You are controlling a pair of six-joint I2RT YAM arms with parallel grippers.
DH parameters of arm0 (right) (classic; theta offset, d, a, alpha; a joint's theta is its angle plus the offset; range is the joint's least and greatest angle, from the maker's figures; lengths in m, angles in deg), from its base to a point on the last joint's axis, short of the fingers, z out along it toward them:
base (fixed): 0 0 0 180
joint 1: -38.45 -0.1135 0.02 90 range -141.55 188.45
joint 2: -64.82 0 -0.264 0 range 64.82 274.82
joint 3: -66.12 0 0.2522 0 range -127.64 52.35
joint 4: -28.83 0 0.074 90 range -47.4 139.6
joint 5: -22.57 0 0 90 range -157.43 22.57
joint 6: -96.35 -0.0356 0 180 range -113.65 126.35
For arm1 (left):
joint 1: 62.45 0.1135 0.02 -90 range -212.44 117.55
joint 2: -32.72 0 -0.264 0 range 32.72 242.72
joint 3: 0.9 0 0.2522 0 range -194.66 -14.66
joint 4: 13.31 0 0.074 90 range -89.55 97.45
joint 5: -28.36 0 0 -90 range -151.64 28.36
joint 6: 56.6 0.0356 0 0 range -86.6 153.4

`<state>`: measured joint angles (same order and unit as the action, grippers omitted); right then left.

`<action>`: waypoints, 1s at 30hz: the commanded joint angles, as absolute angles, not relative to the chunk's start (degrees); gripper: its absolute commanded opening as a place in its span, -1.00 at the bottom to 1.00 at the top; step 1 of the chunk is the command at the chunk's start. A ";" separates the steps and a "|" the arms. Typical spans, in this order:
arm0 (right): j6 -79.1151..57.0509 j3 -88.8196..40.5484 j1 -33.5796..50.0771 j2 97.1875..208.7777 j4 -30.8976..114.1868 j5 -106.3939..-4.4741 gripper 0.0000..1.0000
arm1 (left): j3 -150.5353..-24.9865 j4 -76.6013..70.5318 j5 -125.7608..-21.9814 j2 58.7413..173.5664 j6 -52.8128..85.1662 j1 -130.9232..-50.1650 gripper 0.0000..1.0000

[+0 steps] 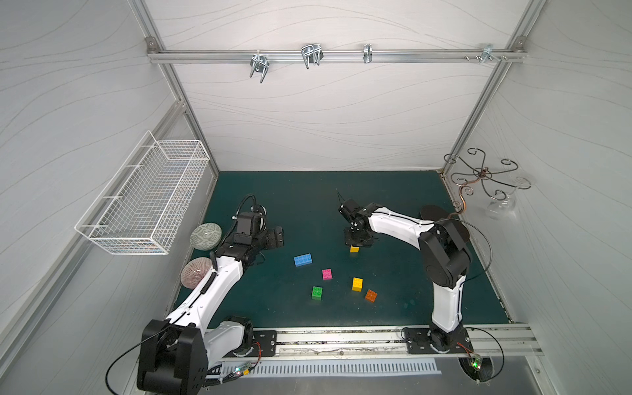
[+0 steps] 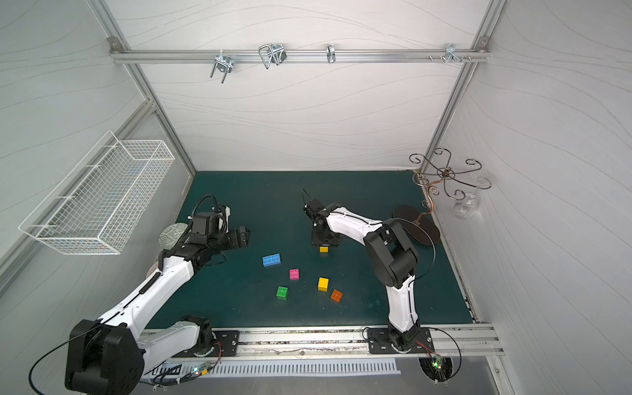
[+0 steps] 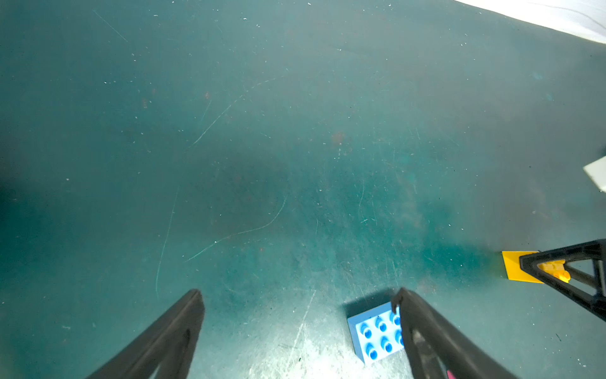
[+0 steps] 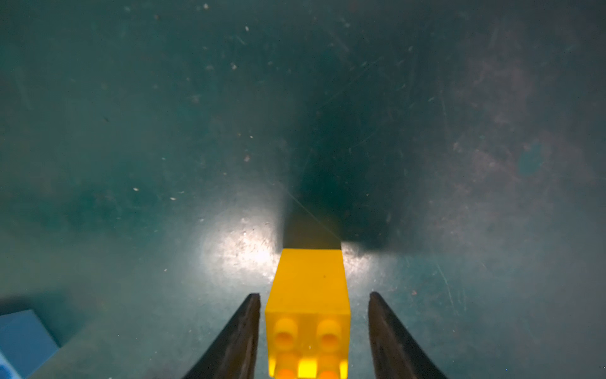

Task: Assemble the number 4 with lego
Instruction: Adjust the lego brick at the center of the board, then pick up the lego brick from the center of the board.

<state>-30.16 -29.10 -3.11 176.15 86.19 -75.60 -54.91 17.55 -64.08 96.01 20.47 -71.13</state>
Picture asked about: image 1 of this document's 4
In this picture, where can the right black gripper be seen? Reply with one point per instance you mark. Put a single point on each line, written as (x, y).
(356, 232)

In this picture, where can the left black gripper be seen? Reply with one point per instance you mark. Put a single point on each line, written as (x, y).
(270, 238)

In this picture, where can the blue long lego brick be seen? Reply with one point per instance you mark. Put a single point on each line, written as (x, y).
(303, 260)

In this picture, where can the orange lego brick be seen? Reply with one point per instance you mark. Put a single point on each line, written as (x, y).
(371, 296)

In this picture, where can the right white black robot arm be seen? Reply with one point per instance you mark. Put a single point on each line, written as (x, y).
(445, 257)

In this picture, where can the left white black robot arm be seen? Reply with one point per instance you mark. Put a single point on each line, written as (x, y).
(178, 352)

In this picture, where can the pink lego brick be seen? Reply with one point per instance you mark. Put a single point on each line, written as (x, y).
(327, 274)

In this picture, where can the green lego brick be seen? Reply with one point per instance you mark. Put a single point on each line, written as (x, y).
(317, 293)

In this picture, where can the grey green round plate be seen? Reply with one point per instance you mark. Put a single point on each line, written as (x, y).
(206, 236)

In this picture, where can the pink round plate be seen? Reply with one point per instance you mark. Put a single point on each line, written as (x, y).
(195, 271)

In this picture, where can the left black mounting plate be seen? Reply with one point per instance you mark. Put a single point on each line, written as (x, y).
(257, 342)

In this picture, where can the black mounting plate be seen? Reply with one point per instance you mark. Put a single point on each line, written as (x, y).
(419, 340)
(257, 342)

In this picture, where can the metal scroll cup stand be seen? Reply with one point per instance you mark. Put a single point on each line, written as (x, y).
(492, 186)

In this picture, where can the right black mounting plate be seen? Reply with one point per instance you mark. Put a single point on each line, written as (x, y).
(419, 340)

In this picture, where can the clear glass cup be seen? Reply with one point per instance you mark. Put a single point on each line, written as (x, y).
(501, 209)

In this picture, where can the metal u-bolt clamp left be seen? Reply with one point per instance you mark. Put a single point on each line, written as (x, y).
(259, 64)

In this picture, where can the metal u-bolt clamp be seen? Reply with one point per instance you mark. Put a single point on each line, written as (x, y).
(259, 64)
(312, 54)

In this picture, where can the metal hook clamp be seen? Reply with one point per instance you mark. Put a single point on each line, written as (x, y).
(367, 53)

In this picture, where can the metal u-bolt clamp middle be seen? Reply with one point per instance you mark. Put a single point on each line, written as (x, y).
(312, 54)

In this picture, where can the horizontal aluminium top bar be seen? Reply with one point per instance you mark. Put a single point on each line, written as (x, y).
(331, 56)

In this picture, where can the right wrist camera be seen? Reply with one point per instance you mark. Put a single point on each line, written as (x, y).
(349, 209)

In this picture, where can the white slotted cable duct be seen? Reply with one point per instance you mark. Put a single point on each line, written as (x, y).
(344, 368)

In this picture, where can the white wire basket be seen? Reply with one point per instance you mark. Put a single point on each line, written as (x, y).
(141, 208)

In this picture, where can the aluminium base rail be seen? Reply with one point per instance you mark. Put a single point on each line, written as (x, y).
(381, 342)

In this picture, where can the metal bracket clamp right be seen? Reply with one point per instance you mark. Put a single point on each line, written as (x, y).
(487, 56)

